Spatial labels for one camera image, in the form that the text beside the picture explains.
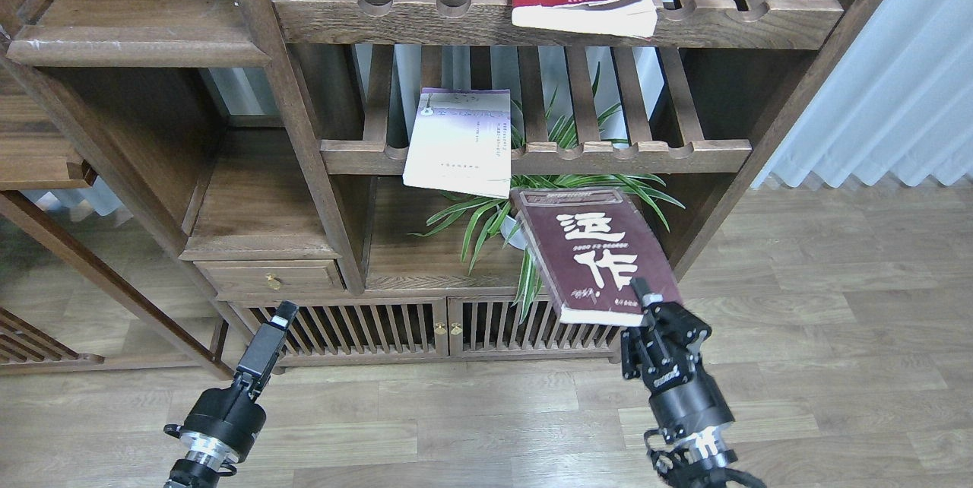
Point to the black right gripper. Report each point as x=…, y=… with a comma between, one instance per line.
x=665, y=353

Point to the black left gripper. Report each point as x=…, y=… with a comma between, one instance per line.
x=231, y=415

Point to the maroon book white characters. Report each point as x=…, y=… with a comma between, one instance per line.
x=589, y=243

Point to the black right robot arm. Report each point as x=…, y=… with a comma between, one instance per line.
x=697, y=466

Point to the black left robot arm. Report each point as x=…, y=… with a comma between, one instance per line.
x=202, y=466

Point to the white plant pot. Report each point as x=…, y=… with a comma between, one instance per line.
x=512, y=232

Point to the green spider plant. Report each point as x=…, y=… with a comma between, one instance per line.
x=484, y=215

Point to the white purple book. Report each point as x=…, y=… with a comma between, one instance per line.
x=461, y=142

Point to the wooden side rack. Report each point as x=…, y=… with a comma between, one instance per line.
x=36, y=156

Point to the dark wooden bookshelf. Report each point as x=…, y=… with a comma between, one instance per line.
x=256, y=137

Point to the white pleated curtain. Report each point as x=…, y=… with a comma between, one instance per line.
x=898, y=104

